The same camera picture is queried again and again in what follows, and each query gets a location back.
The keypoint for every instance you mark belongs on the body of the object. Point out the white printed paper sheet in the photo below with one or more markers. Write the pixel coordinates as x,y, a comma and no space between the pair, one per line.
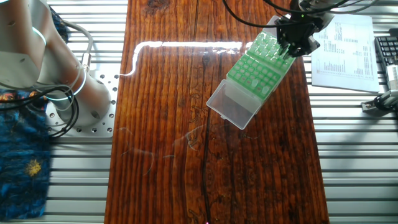
363,71

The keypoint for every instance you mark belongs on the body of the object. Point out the brown wooden board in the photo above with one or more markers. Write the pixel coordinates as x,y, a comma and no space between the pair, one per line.
174,186

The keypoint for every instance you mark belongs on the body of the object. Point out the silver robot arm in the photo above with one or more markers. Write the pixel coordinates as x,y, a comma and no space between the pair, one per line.
28,53

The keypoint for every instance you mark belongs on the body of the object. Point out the black computer keyboard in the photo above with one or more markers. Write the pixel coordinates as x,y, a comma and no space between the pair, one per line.
387,46

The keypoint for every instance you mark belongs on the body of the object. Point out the small grey mounted device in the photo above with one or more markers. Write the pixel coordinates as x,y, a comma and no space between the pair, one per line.
373,107

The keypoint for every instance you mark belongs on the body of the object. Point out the clear box green tip rack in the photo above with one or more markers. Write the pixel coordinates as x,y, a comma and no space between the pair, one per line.
286,67
231,104

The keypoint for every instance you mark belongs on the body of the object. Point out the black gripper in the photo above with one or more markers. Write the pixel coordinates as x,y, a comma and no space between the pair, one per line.
295,28

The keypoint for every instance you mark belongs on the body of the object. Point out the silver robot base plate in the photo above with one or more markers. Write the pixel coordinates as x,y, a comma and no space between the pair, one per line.
107,124

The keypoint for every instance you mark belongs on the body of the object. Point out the blue painted cloth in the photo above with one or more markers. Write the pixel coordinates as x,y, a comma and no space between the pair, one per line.
21,174

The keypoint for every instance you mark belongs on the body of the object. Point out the white grey box device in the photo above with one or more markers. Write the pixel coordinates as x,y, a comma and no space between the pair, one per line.
393,77

